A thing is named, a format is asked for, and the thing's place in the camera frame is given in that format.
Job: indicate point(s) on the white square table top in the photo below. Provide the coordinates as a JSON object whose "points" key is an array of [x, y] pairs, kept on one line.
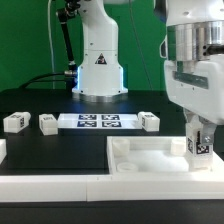
{"points": [[129, 154]]}

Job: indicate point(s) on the white front fence bar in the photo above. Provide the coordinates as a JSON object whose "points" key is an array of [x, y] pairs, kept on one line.
{"points": [[60, 188]]}

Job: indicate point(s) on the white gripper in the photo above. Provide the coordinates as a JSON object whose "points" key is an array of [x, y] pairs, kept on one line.
{"points": [[200, 93]]}

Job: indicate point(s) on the black camera stand pole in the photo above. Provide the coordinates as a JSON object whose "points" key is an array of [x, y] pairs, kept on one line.
{"points": [[64, 15]]}

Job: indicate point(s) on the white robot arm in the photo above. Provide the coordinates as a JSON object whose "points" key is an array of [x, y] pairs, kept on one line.
{"points": [[193, 49]]}

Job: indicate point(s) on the white plate with fiducial tags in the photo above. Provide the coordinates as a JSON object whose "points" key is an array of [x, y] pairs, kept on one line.
{"points": [[98, 121]]}

